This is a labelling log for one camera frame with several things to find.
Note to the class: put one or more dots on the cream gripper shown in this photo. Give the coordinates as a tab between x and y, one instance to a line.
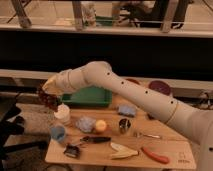
50	87

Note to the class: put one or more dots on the dark red grape bunch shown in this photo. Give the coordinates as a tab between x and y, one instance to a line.
50	101

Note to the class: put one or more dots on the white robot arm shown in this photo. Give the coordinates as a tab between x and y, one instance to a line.
193	123

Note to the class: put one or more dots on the white paper cup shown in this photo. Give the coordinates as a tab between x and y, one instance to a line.
63	114

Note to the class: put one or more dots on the blue plastic cup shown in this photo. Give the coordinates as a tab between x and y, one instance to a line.
58	133

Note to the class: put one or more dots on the metal cup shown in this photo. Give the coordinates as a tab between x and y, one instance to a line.
124	125

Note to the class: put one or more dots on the green plastic tray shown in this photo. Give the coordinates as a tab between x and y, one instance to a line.
88	97

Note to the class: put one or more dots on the crumpled blue-grey cloth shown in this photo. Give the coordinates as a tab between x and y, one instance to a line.
85	124

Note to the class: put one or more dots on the black chair base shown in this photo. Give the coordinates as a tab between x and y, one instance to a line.
10	124

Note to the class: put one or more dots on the small orange fruit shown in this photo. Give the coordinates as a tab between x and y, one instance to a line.
100	126

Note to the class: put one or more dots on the black binder clip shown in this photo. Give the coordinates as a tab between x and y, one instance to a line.
72	151

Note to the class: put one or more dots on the red bowl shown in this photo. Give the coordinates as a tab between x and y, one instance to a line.
133	81

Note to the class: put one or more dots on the blue sponge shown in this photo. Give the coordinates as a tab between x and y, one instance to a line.
126	110

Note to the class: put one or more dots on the metal spoon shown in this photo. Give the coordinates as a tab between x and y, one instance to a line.
140	134

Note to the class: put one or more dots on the black rectangular block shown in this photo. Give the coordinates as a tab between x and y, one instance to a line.
150	117

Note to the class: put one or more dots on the purple bowl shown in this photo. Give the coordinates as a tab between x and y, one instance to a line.
160	86

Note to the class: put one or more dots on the red sausage toy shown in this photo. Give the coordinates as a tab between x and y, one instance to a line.
154	156

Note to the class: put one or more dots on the black handled tool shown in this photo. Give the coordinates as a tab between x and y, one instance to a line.
95	139

